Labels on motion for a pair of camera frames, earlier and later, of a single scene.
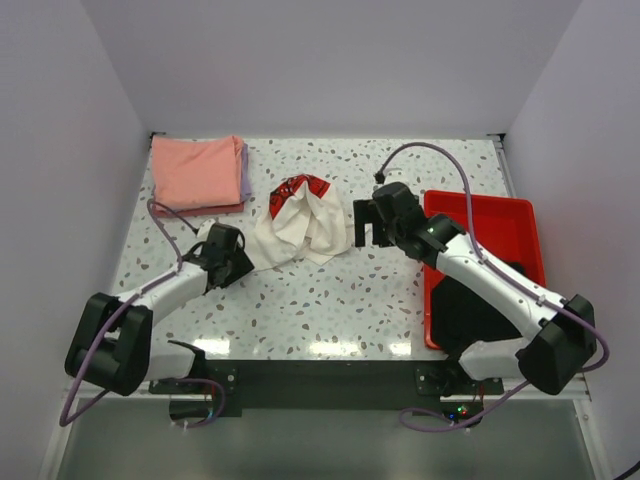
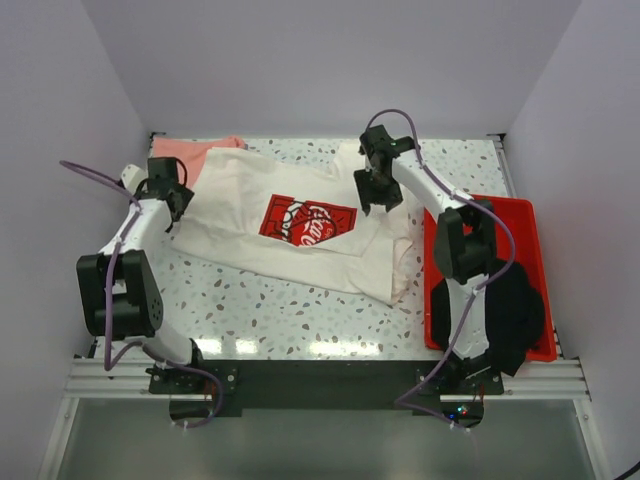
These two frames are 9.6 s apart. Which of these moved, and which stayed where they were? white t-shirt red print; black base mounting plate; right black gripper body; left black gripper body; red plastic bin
Moved: left black gripper body; white t-shirt red print; right black gripper body
Stayed: black base mounting plate; red plastic bin
